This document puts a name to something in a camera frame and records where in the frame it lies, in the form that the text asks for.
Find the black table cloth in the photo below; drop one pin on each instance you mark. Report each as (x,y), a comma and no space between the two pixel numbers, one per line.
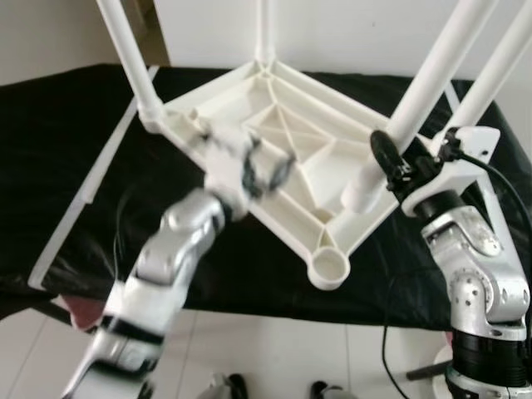
(50,133)

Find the white tapered table leg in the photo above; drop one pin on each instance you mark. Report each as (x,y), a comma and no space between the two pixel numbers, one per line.
(268,33)
(432,75)
(125,50)
(499,66)

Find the black table frame bar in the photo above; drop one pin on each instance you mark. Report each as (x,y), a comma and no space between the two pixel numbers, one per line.
(428,370)

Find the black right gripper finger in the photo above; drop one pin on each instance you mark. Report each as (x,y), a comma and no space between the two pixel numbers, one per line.
(384,151)

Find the pink object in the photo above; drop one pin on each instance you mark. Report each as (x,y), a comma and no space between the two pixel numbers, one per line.
(87,316)

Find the long white plastic strip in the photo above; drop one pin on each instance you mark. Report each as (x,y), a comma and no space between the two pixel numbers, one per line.
(455,87)
(78,208)

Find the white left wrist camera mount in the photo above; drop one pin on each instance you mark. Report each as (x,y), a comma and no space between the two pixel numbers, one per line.
(224,170)

